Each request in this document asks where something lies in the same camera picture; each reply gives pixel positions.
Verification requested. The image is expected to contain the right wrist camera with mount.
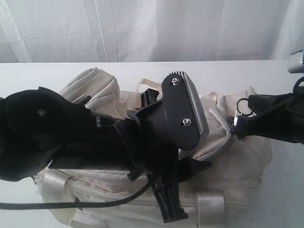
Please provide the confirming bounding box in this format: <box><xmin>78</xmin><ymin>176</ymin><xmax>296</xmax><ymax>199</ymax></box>
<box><xmin>287</xmin><ymin>49</ymin><xmax>304</xmax><ymax>74</ymax></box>

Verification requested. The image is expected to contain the white curtain backdrop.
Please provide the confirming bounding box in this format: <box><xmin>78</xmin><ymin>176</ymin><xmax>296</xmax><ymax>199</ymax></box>
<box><xmin>0</xmin><ymin>0</ymin><xmax>304</xmax><ymax>63</ymax></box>

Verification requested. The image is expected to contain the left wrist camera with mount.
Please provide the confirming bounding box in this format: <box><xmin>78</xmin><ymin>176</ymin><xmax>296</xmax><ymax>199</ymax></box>
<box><xmin>127</xmin><ymin>71</ymin><xmax>209</xmax><ymax>151</ymax></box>

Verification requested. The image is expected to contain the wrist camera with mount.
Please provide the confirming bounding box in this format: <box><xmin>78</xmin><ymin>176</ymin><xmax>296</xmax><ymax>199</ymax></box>
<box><xmin>287</xmin><ymin>49</ymin><xmax>304</xmax><ymax>74</ymax></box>
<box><xmin>127</xmin><ymin>71</ymin><xmax>209</xmax><ymax>151</ymax></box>

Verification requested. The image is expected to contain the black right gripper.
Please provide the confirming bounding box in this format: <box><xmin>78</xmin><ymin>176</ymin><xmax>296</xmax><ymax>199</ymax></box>
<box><xmin>236</xmin><ymin>93</ymin><xmax>304</xmax><ymax>144</ymax></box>

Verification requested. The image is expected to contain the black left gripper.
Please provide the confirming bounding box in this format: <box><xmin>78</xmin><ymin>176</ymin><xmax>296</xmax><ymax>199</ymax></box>
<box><xmin>127</xmin><ymin>104</ymin><xmax>213</xmax><ymax>224</ymax></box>

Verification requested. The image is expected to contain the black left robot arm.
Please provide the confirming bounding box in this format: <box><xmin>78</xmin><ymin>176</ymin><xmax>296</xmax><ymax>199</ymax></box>
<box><xmin>0</xmin><ymin>87</ymin><xmax>212</xmax><ymax>222</ymax></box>

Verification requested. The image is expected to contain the cream fabric duffel bag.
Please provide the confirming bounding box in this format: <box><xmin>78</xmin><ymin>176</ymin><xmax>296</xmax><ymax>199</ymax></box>
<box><xmin>33</xmin><ymin>66</ymin><xmax>273</xmax><ymax>228</ymax></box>

